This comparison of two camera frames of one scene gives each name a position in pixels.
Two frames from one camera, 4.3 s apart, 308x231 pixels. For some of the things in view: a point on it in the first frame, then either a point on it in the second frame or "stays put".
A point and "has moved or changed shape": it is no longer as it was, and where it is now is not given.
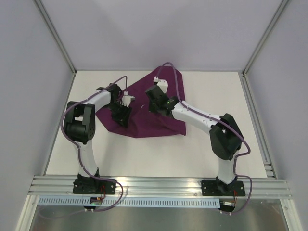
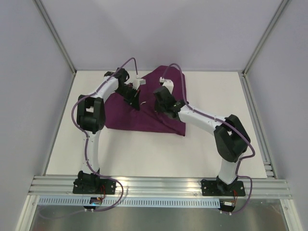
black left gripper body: [118, 111] -> [128, 93]
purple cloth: [143, 122] has moved or changed shape
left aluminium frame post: [44, 12] stays put
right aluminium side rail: [268, 164] stays put
